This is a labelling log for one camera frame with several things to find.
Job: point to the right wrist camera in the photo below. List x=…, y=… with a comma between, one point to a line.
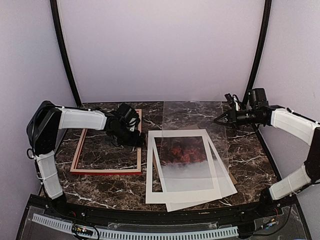
x=233, y=101

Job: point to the black corner post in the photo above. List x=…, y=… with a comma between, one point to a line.
x=259, y=49
x=63, y=51

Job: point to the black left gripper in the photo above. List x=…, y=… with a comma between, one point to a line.
x=133, y=142

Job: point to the clear acrylic sheet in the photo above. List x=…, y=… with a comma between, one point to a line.
x=197, y=115

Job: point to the brown cardboard backing board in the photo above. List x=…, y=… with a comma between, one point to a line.
x=234, y=181

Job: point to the white mat board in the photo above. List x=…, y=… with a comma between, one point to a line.
x=161, y=197

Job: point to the right black corner post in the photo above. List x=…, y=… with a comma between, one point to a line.
x=259, y=49

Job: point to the left black corner post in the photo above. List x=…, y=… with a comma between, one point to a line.
x=63, y=51

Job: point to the red forest photo print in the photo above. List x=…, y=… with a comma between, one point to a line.
x=183, y=164

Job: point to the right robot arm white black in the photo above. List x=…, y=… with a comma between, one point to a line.
x=303, y=129

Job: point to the black front rail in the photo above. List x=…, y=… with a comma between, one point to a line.
x=244, y=214

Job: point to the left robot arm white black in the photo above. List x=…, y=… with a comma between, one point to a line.
x=43, y=128

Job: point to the white slotted cable duct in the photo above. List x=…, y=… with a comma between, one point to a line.
x=101, y=233

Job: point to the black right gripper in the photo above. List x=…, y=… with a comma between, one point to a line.
x=232, y=118

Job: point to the red wooden picture frame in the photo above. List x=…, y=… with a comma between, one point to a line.
x=124, y=171

